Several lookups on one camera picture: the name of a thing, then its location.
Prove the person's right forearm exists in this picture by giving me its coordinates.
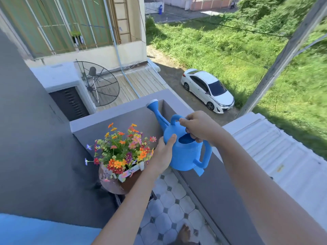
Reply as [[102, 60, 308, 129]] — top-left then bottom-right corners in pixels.
[[206, 125, 327, 245]]

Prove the white corrugated roof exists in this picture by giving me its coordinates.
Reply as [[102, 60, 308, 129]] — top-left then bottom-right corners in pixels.
[[222, 112, 327, 232]]

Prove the black mesh satellite dish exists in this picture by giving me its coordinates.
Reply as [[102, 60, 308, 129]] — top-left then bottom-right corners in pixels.
[[74, 61, 120, 107]]

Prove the person's left forearm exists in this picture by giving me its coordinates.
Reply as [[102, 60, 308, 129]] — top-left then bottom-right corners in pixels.
[[91, 169, 164, 245]]

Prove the beige corrugated roof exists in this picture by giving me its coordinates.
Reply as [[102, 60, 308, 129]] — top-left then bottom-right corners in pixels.
[[96, 64, 166, 112]]

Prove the brown round flower pot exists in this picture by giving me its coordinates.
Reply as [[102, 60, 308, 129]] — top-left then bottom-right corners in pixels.
[[99, 163, 143, 195]]

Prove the colourful flower bunch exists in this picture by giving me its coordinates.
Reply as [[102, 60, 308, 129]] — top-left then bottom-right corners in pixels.
[[84, 122, 157, 183]]

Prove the blue drain pipe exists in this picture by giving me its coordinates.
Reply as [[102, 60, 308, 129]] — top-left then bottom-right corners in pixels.
[[102, 0, 141, 99]]

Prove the person's right hand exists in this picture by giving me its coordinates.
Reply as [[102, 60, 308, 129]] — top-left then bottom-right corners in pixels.
[[179, 111, 225, 143]]

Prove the green barred window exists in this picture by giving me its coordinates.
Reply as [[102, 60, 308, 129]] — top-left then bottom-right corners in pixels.
[[0, 0, 114, 58]]

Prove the person's bare foot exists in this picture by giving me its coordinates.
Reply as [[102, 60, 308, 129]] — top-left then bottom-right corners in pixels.
[[177, 224, 191, 245]]

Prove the blue plastic watering can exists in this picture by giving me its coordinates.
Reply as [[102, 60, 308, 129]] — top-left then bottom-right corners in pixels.
[[146, 99, 213, 177]]

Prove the white picket fence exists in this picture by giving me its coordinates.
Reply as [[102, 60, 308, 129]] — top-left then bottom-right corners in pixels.
[[145, 1, 164, 14]]

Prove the white sedan car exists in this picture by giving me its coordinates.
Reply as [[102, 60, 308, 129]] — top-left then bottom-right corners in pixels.
[[181, 68, 235, 114]]

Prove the person's left hand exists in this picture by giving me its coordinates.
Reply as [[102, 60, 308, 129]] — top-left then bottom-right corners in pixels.
[[145, 134, 177, 177]]

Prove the grey concrete utility pole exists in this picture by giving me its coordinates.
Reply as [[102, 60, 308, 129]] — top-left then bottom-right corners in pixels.
[[236, 0, 327, 118]]

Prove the small hanging potted plant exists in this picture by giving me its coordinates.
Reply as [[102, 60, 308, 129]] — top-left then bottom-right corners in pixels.
[[70, 30, 85, 47]]

